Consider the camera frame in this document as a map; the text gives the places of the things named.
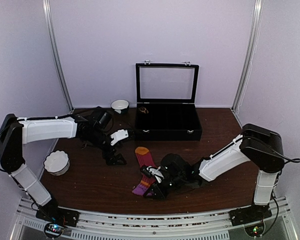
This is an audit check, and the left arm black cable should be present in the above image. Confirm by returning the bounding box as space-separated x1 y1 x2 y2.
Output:
24 109 116 136

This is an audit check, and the black tan argyle sock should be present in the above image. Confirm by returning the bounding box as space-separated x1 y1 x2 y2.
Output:
137 106 149 114

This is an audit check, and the small white bowl dark rim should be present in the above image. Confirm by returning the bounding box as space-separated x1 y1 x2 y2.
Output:
110 99 130 115

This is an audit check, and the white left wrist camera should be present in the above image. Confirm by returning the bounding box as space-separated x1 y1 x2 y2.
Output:
110 129 129 146

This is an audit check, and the aluminium corner post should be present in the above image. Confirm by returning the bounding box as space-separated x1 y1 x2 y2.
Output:
232 0 264 115
42 0 75 113

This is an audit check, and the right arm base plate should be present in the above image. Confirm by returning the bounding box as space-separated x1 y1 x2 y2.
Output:
228 201 272 226

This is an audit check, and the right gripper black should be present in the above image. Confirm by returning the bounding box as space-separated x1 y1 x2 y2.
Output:
143 174 185 202

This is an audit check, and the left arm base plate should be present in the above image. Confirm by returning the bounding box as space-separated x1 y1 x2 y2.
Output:
35 201 80 227

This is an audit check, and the white fluted dish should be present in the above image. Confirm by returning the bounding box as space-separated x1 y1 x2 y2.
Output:
43 150 70 176

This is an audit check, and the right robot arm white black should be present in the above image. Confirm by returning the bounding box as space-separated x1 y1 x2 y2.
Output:
140 123 285 221

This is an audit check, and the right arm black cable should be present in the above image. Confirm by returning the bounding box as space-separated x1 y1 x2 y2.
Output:
242 134 300 165

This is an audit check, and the left aluminium corner post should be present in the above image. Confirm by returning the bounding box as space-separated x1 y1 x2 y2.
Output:
42 0 75 113

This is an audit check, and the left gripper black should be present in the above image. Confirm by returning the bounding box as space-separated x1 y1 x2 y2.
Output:
84 127 127 166

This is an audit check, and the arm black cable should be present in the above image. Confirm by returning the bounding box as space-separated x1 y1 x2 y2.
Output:
24 109 116 136
242 134 300 165

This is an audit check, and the purple orange striped sock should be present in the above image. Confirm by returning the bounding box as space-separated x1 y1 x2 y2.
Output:
132 181 152 196

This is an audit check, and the maroon orange-toed sock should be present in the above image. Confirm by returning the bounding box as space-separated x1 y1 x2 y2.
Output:
135 146 156 188

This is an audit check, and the right aluminium corner post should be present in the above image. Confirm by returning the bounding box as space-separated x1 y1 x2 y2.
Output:
232 0 264 115

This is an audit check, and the aluminium front rail frame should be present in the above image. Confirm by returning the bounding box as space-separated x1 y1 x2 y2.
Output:
8 197 300 240

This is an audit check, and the black display case glass lid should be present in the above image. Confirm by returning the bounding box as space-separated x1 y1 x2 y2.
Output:
134 62 203 141

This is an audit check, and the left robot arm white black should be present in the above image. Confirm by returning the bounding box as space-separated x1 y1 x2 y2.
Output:
0 106 131 222

